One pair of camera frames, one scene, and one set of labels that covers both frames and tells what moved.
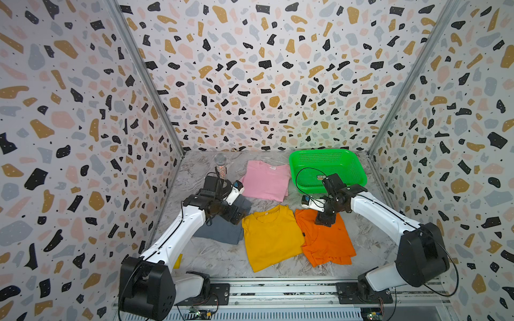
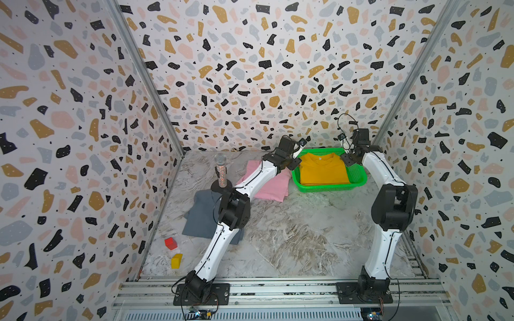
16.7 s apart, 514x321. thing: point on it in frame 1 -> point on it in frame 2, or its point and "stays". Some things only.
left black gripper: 230,215 -> 295,164
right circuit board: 371,313 stays
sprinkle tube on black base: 220,160 stays
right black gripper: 322,219 -> 345,158
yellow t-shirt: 272,235 -> 322,168
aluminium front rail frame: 306,300 stays
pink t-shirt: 266,181 stays
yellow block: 177,265 stays
